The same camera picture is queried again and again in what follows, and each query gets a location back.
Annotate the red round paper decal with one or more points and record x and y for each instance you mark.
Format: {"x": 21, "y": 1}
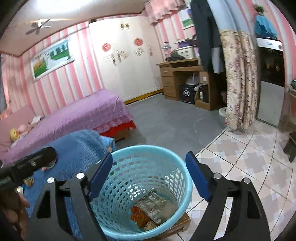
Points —
{"x": 106, "y": 47}
{"x": 138, "y": 41}

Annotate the light blue plastic basket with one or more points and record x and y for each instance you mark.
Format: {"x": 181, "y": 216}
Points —
{"x": 138, "y": 166}

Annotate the white storage box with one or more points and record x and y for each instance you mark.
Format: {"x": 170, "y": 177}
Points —
{"x": 186, "y": 52}

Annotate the framed wedding photo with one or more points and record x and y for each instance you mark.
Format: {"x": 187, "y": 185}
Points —
{"x": 52, "y": 59}

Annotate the pink curtain valance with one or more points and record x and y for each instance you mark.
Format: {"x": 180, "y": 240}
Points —
{"x": 161, "y": 10}

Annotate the ceiling fan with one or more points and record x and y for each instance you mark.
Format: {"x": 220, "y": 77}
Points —
{"x": 38, "y": 26}

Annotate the black cardboard box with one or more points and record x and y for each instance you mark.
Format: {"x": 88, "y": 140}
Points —
{"x": 187, "y": 94}

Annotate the white wardrobe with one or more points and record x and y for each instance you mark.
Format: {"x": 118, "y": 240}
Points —
{"x": 124, "y": 69}

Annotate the orange plastic pouch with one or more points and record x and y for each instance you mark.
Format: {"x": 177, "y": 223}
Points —
{"x": 137, "y": 215}

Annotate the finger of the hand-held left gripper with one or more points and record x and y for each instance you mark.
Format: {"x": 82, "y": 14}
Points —
{"x": 30, "y": 162}

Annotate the wooden desk with drawers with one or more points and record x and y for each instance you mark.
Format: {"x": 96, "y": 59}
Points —
{"x": 167, "y": 78}

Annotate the floral beige curtain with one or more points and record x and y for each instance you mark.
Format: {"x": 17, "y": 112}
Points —
{"x": 240, "y": 81}

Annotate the person's left hand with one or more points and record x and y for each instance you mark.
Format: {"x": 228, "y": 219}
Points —
{"x": 13, "y": 208}

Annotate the pink soft toy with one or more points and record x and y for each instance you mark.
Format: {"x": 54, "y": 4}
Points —
{"x": 25, "y": 128}

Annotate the wooden stool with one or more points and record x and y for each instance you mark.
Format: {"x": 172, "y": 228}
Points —
{"x": 182, "y": 223}

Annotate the bed with purple dotted cover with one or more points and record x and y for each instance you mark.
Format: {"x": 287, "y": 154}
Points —
{"x": 74, "y": 118}

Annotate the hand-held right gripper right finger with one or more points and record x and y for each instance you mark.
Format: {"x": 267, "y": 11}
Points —
{"x": 198, "y": 176}

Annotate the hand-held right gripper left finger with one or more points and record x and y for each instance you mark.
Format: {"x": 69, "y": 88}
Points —
{"x": 101, "y": 176}

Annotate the dark clothes pile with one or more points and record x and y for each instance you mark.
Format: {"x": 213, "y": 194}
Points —
{"x": 177, "y": 56}

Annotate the silver snack wrapper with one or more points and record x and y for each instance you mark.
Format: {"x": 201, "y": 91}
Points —
{"x": 152, "y": 206}

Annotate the yellow duck plush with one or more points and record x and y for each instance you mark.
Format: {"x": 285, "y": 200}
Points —
{"x": 15, "y": 134}

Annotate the blue fleece blanket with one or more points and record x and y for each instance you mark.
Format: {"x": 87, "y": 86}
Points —
{"x": 78, "y": 143}

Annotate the pink covered headboard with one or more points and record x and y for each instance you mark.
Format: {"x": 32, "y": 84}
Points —
{"x": 13, "y": 118}

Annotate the dark low stool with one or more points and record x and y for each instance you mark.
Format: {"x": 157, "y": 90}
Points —
{"x": 290, "y": 146}

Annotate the white round base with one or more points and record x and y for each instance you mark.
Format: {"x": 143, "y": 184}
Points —
{"x": 222, "y": 112}

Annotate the dark hanging garment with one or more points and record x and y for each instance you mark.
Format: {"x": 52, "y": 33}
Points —
{"x": 207, "y": 39}

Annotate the desk lamp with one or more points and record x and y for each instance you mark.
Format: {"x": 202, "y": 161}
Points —
{"x": 166, "y": 48}

